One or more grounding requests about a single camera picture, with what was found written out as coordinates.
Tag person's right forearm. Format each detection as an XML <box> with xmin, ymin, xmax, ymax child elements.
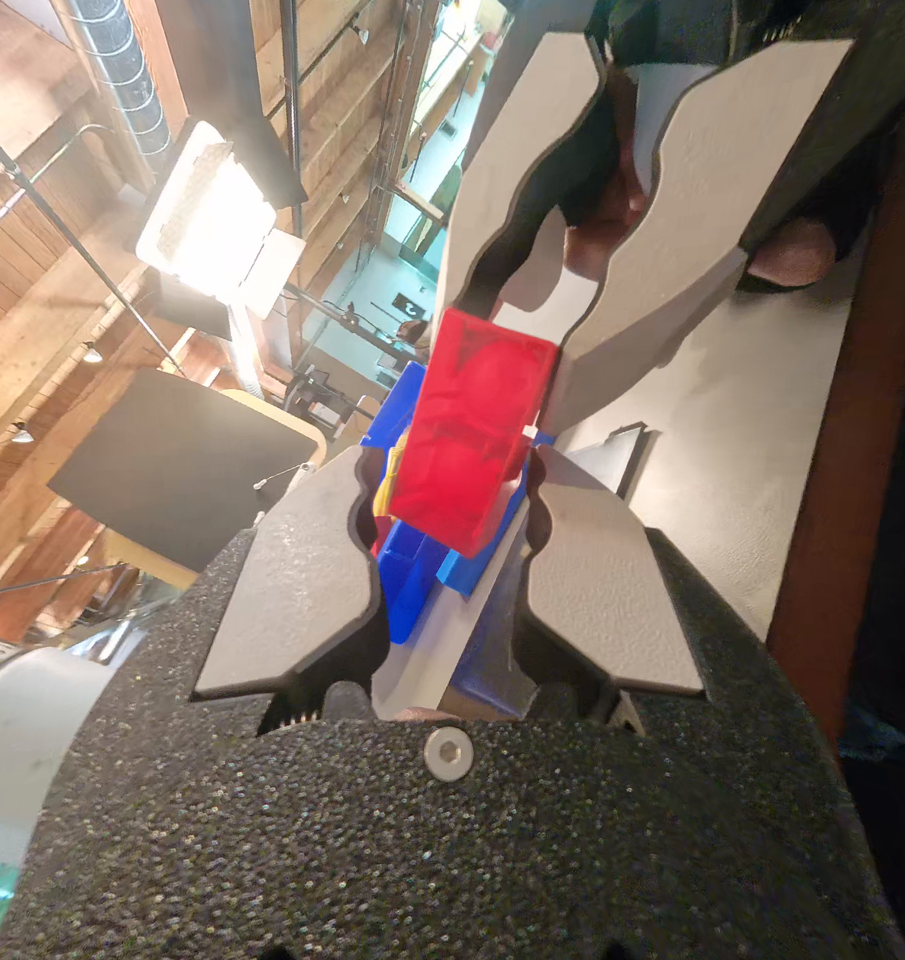
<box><xmin>835</xmin><ymin>0</ymin><xmax>905</xmax><ymax>256</ymax></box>

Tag person's legs in jeans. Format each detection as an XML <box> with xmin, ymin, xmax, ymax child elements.
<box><xmin>838</xmin><ymin>285</ymin><xmax>905</xmax><ymax>960</ymax></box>

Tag studio light panel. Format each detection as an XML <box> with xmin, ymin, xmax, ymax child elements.
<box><xmin>133</xmin><ymin>120</ymin><xmax>307</xmax><ymax>320</ymax></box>

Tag dark flat plate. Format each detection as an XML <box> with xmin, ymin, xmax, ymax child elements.
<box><xmin>565</xmin><ymin>423</ymin><xmax>660</xmax><ymax>500</ymax></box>

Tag silver spiral duct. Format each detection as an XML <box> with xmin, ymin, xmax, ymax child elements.
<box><xmin>70</xmin><ymin>0</ymin><xmax>172</xmax><ymax>177</ymax></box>

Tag black acoustic panel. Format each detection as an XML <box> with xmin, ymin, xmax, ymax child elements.
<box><xmin>47</xmin><ymin>367</ymin><xmax>328</xmax><ymax>594</ymax></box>

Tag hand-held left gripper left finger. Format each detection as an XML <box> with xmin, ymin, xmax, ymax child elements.
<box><xmin>191</xmin><ymin>446</ymin><xmax>392</xmax><ymax>702</ymax></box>

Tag white curved panel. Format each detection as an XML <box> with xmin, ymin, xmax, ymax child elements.
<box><xmin>0</xmin><ymin>645</ymin><xmax>135</xmax><ymax>871</ymax></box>

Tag large blue plastic bin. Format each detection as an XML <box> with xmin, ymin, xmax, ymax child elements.
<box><xmin>358</xmin><ymin>360</ymin><xmax>532</xmax><ymax>646</ymax></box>

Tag thin metal pole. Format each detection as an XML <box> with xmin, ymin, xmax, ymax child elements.
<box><xmin>0</xmin><ymin>116</ymin><xmax>187</xmax><ymax>374</ymax></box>

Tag person's right hand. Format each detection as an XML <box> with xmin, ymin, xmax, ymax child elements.
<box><xmin>561</xmin><ymin>146</ymin><xmax>840</xmax><ymax>290</ymax></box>

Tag long blue square bar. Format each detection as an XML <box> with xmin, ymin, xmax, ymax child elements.
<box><xmin>436</xmin><ymin>431</ymin><xmax>559</xmax><ymax>601</ymax></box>

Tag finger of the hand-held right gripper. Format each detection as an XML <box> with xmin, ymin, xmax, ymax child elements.
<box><xmin>436</xmin><ymin>30</ymin><xmax>610</xmax><ymax>354</ymax></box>
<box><xmin>546</xmin><ymin>37</ymin><xmax>855</xmax><ymax>436</ymax></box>

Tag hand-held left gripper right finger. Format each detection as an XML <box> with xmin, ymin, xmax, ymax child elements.
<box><xmin>516</xmin><ymin>444</ymin><xmax>707</xmax><ymax>699</ymax></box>

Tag red plastic block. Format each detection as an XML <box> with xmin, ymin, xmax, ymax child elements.
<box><xmin>387</xmin><ymin>306</ymin><xmax>560</xmax><ymax>560</ymax></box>

